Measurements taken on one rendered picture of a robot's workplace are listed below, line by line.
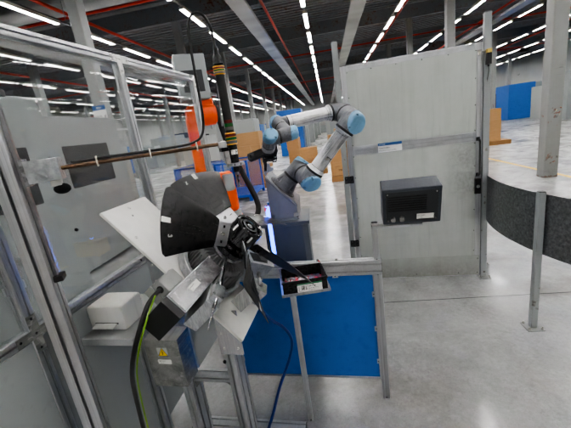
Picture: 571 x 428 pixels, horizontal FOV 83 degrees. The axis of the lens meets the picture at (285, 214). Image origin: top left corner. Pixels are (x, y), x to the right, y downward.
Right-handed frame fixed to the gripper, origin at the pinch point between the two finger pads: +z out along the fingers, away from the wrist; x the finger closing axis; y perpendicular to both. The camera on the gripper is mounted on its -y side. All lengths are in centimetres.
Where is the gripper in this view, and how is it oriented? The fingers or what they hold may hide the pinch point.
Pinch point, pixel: (262, 165)
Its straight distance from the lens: 199.8
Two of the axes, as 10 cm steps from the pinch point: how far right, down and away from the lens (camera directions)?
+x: -2.1, -9.4, 2.6
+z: -1.3, 2.9, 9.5
